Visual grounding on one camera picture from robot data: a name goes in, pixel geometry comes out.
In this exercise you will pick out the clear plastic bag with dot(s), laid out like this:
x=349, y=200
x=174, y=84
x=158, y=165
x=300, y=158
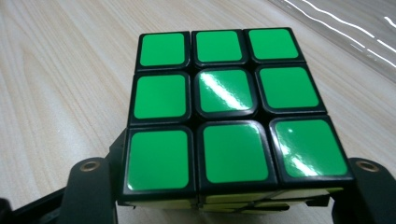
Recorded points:
x=348, y=28

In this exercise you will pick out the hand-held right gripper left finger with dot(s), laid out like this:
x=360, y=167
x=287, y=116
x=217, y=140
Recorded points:
x=88, y=196

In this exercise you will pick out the green and red puzzle cube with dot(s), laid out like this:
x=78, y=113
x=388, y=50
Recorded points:
x=224, y=93

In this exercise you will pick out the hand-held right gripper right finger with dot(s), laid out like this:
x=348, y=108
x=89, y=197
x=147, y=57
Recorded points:
x=370, y=196

